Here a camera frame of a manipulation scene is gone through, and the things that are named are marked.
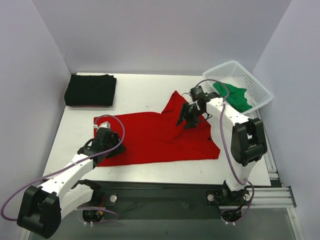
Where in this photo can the white plastic basket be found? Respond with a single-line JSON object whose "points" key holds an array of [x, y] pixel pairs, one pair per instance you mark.
{"points": [[233, 73]]}

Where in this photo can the aluminium frame rail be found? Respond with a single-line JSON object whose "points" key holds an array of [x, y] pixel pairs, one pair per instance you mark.
{"points": [[273, 197]]}

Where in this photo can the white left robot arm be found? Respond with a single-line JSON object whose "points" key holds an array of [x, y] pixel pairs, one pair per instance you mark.
{"points": [[43, 207]]}

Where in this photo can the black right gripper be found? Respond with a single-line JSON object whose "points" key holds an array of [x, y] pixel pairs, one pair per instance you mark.
{"points": [[189, 114]]}

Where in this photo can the red t shirt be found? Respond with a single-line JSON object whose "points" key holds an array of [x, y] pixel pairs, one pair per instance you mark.
{"points": [[151, 137]]}

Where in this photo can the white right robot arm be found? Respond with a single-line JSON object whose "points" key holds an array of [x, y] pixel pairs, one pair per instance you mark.
{"points": [[243, 138]]}

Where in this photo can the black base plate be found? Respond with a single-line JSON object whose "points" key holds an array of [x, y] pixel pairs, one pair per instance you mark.
{"points": [[163, 201]]}

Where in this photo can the green t shirt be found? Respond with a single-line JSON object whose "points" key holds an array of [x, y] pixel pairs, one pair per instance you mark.
{"points": [[236, 97]]}

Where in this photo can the folded black t shirt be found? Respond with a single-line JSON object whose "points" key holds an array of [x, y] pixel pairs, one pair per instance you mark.
{"points": [[90, 91]]}

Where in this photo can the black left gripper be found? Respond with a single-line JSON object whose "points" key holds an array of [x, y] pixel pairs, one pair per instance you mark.
{"points": [[114, 142]]}

